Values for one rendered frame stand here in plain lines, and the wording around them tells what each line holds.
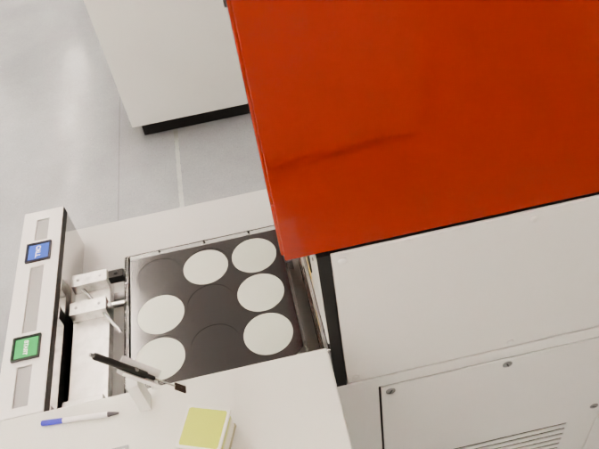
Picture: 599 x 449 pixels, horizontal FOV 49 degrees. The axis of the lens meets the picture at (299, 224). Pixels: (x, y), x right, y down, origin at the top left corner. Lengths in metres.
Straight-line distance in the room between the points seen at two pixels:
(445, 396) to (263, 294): 0.45
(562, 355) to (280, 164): 0.86
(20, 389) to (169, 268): 0.40
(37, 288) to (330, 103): 0.89
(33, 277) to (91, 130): 2.12
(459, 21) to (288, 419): 0.70
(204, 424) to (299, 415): 0.17
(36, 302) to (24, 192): 1.93
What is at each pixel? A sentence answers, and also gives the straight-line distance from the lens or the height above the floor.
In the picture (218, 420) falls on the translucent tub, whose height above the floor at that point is 1.03.
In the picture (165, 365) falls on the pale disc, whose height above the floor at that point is 0.90.
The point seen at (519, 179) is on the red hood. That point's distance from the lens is 1.05.
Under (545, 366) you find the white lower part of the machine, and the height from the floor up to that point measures 0.71.
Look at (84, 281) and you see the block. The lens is 1.56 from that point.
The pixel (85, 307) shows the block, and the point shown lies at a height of 0.91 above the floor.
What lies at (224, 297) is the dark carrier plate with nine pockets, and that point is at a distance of 1.43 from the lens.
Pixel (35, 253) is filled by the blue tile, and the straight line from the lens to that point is 1.59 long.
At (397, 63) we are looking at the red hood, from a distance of 0.84.
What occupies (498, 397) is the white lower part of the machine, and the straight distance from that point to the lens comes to 1.60.
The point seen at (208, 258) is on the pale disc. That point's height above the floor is 0.90.
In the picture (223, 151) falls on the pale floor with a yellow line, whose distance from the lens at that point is 3.21.
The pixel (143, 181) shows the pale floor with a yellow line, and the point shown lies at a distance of 3.18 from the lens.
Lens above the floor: 2.00
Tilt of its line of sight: 46 degrees down
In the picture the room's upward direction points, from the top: 10 degrees counter-clockwise
